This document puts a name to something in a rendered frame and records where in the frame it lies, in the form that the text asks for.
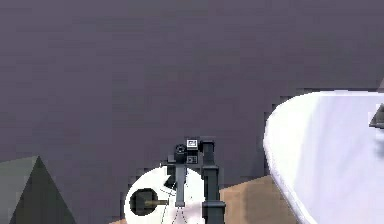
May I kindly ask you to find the black pan with brass handle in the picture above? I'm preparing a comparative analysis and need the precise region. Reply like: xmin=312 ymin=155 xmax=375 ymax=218
xmin=129 ymin=187 xmax=170 ymax=216

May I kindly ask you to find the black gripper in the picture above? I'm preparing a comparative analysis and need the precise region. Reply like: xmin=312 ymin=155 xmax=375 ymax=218
xmin=159 ymin=143 xmax=195 ymax=224

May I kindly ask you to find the small round white table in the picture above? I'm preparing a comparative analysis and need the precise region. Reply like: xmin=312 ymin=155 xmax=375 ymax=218
xmin=123 ymin=165 xmax=206 ymax=224

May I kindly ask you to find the dark grey angular object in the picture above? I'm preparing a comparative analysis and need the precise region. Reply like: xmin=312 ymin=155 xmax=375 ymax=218
xmin=368 ymin=103 xmax=384 ymax=130

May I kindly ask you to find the dark green pyramid shape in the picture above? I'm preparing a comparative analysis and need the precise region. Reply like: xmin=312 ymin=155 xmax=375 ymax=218
xmin=0 ymin=154 xmax=78 ymax=224

